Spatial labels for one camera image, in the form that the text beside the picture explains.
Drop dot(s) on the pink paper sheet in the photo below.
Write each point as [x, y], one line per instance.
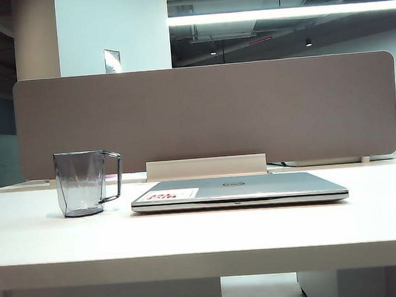
[111, 176]

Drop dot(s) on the white divider bracket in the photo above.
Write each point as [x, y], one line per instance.
[365, 159]

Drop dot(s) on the silver closed laptop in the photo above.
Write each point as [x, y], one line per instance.
[272, 185]

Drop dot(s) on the beige fabric desk divider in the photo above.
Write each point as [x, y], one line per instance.
[199, 114]

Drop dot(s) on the white red laptop sticker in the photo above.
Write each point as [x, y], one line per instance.
[187, 193]

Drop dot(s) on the framed wall notice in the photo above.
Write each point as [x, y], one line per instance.
[112, 61]

